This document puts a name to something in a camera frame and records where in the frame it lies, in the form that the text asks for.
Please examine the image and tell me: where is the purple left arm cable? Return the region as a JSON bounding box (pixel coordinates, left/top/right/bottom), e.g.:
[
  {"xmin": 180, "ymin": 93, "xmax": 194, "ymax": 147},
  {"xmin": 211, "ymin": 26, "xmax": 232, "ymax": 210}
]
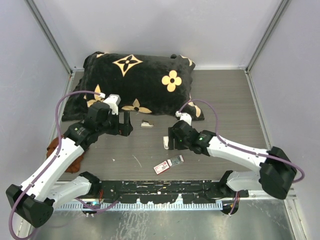
[{"xmin": 9, "ymin": 90, "xmax": 106, "ymax": 238}]

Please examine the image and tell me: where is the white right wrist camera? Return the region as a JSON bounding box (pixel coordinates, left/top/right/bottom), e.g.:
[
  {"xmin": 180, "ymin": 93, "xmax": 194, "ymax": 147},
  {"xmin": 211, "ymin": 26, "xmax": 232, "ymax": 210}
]
[{"xmin": 175, "ymin": 111, "xmax": 192, "ymax": 126}]

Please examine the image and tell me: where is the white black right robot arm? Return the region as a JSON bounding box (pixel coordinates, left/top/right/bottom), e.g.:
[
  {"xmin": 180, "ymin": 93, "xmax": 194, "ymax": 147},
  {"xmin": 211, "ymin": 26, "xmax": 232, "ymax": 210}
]
[{"xmin": 168, "ymin": 120, "xmax": 298, "ymax": 200}]

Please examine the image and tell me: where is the brown crumpled cloth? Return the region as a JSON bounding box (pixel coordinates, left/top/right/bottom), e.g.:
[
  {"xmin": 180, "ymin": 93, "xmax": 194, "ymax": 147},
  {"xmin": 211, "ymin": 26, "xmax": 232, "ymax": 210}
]
[{"xmin": 46, "ymin": 137, "xmax": 86, "ymax": 174}]

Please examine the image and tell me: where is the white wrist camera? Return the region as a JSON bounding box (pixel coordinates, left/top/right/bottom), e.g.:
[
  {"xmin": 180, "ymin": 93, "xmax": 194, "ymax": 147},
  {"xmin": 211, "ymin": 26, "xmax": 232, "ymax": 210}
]
[
  {"xmin": 175, "ymin": 111, "xmax": 192, "ymax": 126},
  {"xmin": 103, "ymin": 94, "xmax": 121, "ymax": 115}
]

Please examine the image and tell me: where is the black floral pattern pillow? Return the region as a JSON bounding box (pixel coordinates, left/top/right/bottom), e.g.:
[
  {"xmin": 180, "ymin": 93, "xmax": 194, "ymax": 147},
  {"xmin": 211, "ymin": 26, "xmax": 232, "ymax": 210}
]
[{"xmin": 62, "ymin": 51, "xmax": 205, "ymax": 122}]

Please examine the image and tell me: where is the red white staple box sleeve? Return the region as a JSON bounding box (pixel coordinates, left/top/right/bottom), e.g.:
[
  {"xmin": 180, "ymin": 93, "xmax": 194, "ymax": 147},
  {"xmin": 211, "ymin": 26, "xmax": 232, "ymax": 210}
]
[{"xmin": 153, "ymin": 161, "xmax": 170, "ymax": 175}]

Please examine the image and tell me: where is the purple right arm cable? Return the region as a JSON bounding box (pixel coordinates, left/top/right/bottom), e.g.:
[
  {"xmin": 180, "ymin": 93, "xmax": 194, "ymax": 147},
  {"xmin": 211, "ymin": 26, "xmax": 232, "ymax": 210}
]
[{"xmin": 177, "ymin": 99, "xmax": 305, "ymax": 185}]

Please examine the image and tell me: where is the white slotted cable duct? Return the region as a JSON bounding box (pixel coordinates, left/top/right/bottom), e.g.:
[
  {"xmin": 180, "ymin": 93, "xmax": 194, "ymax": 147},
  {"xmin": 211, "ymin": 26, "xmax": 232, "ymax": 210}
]
[{"xmin": 56, "ymin": 199, "xmax": 223, "ymax": 212}]

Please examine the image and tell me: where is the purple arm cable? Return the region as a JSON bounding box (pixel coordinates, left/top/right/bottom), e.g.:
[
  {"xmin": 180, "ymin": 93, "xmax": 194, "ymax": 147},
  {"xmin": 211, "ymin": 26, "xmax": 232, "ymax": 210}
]
[
  {"xmin": 177, "ymin": 99, "xmax": 305, "ymax": 185},
  {"xmin": 9, "ymin": 90, "xmax": 106, "ymax": 238}
]

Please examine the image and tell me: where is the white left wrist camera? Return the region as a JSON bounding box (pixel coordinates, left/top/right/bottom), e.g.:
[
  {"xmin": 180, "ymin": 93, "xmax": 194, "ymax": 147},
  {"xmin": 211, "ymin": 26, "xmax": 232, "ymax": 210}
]
[{"xmin": 103, "ymin": 94, "xmax": 121, "ymax": 115}]

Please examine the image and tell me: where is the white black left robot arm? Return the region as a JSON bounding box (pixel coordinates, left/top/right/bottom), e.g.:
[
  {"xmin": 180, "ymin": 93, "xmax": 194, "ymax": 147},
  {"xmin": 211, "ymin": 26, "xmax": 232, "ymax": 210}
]
[{"xmin": 5, "ymin": 95, "xmax": 133, "ymax": 228}]

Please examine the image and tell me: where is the staple box tray with staples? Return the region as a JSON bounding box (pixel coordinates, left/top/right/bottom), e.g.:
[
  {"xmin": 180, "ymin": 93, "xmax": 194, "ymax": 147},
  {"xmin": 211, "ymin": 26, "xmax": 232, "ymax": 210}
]
[{"xmin": 167, "ymin": 155, "xmax": 184, "ymax": 167}]

